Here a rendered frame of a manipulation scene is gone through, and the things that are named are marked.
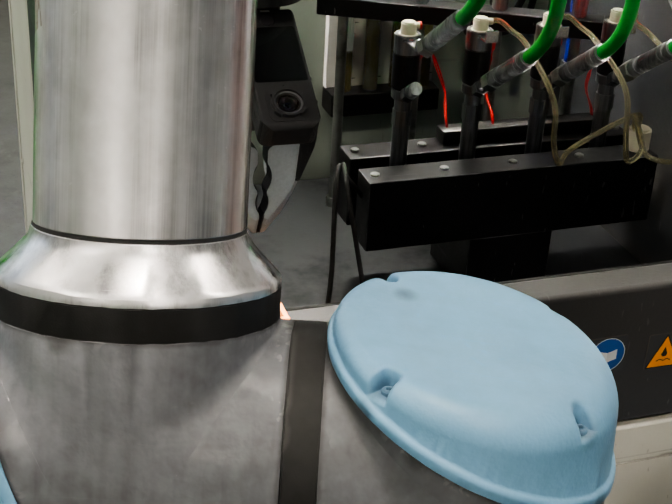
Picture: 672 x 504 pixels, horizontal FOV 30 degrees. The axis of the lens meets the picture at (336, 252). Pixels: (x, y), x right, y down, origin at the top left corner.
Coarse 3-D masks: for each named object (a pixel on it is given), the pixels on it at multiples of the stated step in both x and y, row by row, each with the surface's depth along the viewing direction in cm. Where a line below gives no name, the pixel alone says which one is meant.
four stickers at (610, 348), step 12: (624, 336) 120; (660, 336) 122; (600, 348) 120; (612, 348) 121; (624, 348) 121; (648, 348) 122; (660, 348) 123; (612, 360) 121; (648, 360) 123; (660, 360) 124
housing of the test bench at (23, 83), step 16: (16, 0) 159; (16, 16) 162; (16, 32) 165; (16, 48) 168; (16, 64) 171; (16, 80) 175; (16, 96) 176; (32, 96) 152; (32, 112) 153; (32, 128) 156; (32, 144) 160; (32, 160) 163; (32, 176) 166; (32, 192) 169
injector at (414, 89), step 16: (400, 48) 127; (400, 64) 128; (416, 64) 128; (400, 80) 128; (416, 80) 129; (400, 96) 129; (416, 96) 128; (400, 112) 130; (400, 128) 131; (400, 144) 132; (400, 160) 133
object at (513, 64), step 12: (420, 0) 143; (552, 0) 113; (564, 0) 113; (552, 12) 113; (552, 24) 114; (540, 36) 116; (552, 36) 115; (540, 48) 117; (516, 60) 121; (528, 60) 119; (492, 72) 126; (504, 72) 124; (516, 72) 122; (492, 84) 127
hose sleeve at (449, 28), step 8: (448, 16) 116; (440, 24) 117; (448, 24) 115; (456, 24) 114; (432, 32) 119; (440, 32) 117; (448, 32) 116; (456, 32) 115; (424, 40) 121; (432, 40) 119; (440, 40) 118; (448, 40) 118; (432, 48) 120
